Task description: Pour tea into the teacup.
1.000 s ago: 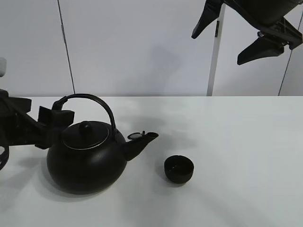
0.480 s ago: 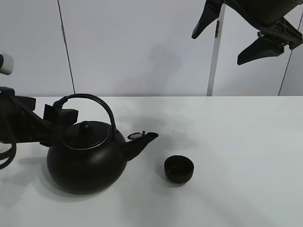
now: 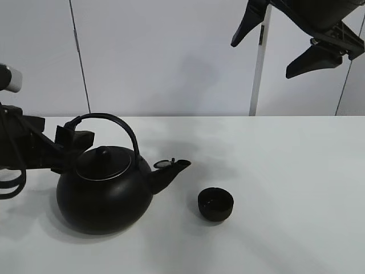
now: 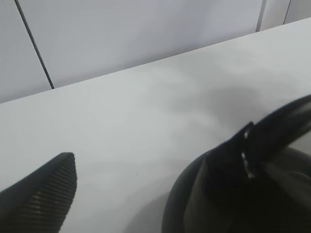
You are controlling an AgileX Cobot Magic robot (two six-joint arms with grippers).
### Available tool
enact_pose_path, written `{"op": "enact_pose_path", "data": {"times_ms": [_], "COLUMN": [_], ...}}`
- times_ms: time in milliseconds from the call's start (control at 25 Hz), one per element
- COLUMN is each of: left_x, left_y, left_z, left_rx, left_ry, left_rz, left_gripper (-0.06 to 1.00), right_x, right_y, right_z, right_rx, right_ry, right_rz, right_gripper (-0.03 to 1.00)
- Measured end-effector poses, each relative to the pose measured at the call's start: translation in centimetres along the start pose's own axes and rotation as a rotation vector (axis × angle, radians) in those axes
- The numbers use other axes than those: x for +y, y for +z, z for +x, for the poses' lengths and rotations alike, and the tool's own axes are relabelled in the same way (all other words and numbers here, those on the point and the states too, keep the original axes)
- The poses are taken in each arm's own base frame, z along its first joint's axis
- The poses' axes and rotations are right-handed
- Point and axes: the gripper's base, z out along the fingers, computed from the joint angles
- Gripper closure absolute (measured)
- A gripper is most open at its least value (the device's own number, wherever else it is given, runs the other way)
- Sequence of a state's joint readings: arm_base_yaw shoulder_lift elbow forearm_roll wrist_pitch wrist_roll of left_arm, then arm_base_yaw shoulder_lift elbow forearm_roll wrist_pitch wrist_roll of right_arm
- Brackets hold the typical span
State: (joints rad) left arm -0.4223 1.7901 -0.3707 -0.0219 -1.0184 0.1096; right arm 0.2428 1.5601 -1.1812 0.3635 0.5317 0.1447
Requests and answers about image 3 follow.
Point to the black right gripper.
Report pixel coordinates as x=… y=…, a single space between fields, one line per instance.
x=322 y=20

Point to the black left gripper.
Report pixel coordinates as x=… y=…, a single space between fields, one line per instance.
x=24 y=146

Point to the black cast iron teapot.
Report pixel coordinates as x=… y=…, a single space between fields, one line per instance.
x=110 y=188

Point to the small black teacup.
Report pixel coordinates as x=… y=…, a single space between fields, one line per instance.
x=215 y=204

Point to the white vertical post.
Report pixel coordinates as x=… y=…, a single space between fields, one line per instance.
x=259 y=61

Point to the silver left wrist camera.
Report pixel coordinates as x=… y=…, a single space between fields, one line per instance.
x=11 y=79

